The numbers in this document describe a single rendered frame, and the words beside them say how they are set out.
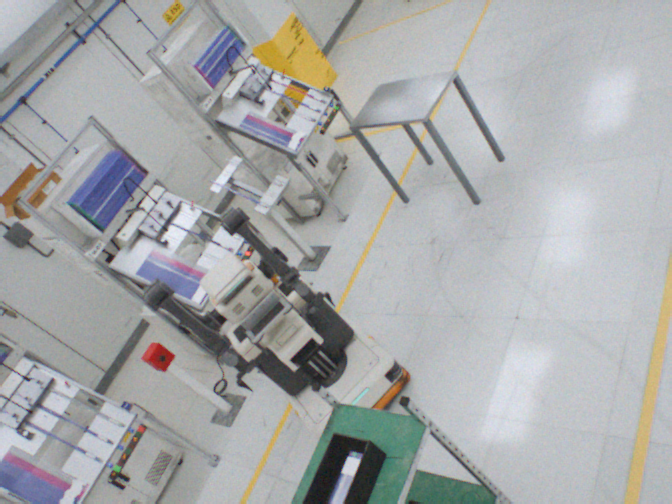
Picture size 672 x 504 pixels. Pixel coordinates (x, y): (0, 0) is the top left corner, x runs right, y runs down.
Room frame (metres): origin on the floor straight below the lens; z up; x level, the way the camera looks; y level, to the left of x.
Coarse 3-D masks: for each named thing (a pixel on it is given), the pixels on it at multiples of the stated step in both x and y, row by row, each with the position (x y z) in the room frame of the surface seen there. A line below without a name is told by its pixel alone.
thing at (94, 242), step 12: (84, 132) 4.27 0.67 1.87; (72, 144) 4.20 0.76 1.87; (108, 144) 4.40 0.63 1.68; (120, 144) 4.27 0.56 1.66; (60, 156) 4.15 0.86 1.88; (132, 156) 4.27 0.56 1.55; (48, 168) 4.07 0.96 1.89; (144, 168) 4.32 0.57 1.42; (36, 180) 4.01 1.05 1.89; (144, 180) 4.23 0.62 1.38; (24, 192) 3.95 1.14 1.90; (60, 204) 3.95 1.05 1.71; (72, 216) 3.97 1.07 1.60; (84, 228) 4.00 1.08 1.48; (252, 228) 3.96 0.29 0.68; (96, 240) 3.93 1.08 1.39; (96, 252) 3.92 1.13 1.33
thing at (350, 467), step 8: (352, 456) 1.47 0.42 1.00; (360, 456) 1.44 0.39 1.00; (352, 464) 1.44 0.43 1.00; (344, 472) 1.44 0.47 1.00; (352, 472) 1.41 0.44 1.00; (344, 480) 1.41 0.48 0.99; (336, 488) 1.41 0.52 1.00; (344, 488) 1.39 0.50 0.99; (336, 496) 1.38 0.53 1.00; (344, 496) 1.36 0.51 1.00
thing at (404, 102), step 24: (456, 72) 3.47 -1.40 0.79; (384, 96) 3.89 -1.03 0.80; (408, 96) 3.64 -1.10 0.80; (432, 96) 3.41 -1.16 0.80; (360, 120) 3.86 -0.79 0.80; (384, 120) 3.61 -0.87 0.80; (408, 120) 3.39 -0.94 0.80; (480, 120) 3.46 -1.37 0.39; (384, 168) 3.88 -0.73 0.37; (456, 168) 3.28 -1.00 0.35
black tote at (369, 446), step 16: (336, 432) 1.54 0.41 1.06; (336, 448) 1.52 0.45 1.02; (352, 448) 1.53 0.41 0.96; (368, 448) 1.40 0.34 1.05; (320, 464) 1.48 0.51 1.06; (336, 464) 1.50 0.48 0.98; (368, 464) 1.37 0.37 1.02; (320, 480) 1.46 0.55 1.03; (336, 480) 1.46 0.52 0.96; (352, 480) 1.33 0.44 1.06; (368, 480) 1.35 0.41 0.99; (304, 496) 1.42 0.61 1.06; (320, 496) 1.43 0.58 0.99; (352, 496) 1.31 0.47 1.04; (368, 496) 1.32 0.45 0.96
